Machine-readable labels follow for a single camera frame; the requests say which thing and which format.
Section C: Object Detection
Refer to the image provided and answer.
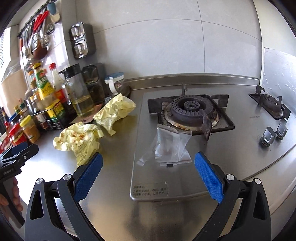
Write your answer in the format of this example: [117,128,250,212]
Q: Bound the dark spice containers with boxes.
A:
[82,63,108,105]

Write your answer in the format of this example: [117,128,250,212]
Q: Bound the left burner grate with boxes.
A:
[147,84,235,140]

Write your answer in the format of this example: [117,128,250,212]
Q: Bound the clear plastic bag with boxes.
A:
[137,124,192,167]

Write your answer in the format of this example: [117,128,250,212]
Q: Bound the person left hand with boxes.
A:
[0,177,24,212]

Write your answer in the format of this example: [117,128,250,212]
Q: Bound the glass jar blue lid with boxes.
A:
[104,72,125,95]

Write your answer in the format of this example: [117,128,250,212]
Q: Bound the brown wooden ladle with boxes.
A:
[32,34,48,60]

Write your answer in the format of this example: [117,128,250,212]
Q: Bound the green label seasoning bottle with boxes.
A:
[33,62,65,120]

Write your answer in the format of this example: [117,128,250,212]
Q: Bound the right stove knob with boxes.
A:
[275,123,287,140]

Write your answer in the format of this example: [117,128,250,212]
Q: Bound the black wire bottle rack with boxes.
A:
[31,108,77,132]

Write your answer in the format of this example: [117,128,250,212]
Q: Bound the glass oil dispenser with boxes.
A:
[60,64,94,118]

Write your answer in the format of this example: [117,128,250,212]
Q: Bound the black utensil rail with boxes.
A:
[17,1,52,38]

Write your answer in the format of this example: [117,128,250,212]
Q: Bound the steel gas stove top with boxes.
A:
[130,85,295,201]

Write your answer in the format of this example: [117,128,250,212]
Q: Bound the red kitchen scissors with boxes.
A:
[33,10,49,34]

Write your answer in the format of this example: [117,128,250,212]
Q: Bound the large red lid jar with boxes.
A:
[9,123,27,146]

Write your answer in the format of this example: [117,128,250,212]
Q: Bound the blue handled rice scoop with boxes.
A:
[47,1,60,23]

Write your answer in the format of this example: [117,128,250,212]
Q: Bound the red cap vinegar bottle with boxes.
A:
[49,63,68,110]

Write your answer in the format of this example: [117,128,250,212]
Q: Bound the slotted steel spoon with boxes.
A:
[41,16,55,48]

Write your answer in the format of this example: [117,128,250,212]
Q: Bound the yellow printed wrapper paper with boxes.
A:
[53,122,104,167]

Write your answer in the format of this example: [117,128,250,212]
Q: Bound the yellow lid sauce jar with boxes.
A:
[20,115,40,144]

